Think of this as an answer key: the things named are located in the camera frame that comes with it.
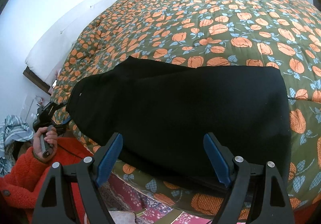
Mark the smartphone on bed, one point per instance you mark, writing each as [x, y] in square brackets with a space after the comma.
[54, 84]

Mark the person left hand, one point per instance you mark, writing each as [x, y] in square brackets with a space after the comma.
[45, 143]

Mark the striped cloth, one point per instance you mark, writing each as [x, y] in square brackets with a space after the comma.
[13, 129]

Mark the white padded headboard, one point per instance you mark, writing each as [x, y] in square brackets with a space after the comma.
[48, 54]

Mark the red fleece jacket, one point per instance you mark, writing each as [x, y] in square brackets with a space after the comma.
[20, 188]

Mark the pink floral rug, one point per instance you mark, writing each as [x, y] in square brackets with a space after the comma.
[117, 195]

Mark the green orange floral quilt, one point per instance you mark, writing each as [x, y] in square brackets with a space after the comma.
[284, 34]

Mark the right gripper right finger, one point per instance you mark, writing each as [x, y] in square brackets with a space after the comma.
[261, 184]

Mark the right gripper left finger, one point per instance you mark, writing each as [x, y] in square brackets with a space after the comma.
[56, 203]

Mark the black pants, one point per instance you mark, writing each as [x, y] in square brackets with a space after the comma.
[163, 112]

